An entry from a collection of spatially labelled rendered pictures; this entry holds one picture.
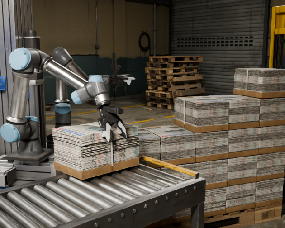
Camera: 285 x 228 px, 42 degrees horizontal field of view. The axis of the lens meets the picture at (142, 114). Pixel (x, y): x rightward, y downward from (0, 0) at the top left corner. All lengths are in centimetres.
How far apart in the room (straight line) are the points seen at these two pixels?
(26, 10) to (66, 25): 721
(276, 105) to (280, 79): 21
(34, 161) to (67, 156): 40
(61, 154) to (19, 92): 42
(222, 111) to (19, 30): 155
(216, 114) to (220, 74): 783
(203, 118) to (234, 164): 50
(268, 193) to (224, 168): 54
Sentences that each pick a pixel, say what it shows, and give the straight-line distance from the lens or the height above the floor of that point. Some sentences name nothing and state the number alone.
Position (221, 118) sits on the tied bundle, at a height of 93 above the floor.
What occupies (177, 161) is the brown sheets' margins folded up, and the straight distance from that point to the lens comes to 275.
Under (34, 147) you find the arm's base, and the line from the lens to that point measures 232.
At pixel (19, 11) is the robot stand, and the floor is 169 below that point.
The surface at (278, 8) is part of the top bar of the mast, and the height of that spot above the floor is 183.
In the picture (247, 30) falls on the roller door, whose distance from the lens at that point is 1018.
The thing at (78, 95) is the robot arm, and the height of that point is 121.
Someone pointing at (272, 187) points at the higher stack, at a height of 30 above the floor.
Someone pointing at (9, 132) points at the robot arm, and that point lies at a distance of 218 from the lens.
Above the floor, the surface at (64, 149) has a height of 93.
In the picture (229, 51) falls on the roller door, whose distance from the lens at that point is 1047.
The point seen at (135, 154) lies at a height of 87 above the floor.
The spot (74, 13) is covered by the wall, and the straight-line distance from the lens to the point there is 997.
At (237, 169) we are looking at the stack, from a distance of 307.
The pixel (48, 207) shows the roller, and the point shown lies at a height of 79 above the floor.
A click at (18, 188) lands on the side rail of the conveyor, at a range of 186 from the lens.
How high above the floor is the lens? 144
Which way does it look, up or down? 10 degrees down
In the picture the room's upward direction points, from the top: straight up
